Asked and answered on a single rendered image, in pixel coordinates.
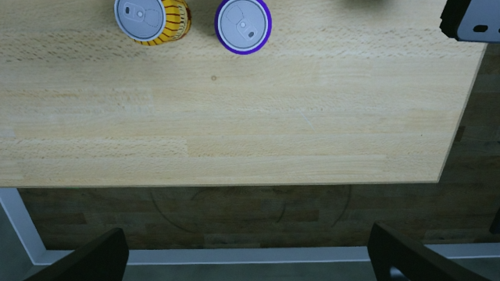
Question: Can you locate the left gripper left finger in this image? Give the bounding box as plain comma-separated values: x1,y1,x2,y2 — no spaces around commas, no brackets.
23,227,130,281

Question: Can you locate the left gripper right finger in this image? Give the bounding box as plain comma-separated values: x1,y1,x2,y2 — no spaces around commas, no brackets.
367,222,492,281

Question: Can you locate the yellow drink can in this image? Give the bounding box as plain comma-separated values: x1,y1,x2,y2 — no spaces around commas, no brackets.
114,0,192,46

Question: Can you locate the purple drink can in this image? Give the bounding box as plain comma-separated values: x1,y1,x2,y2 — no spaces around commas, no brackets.
214,0,272,55

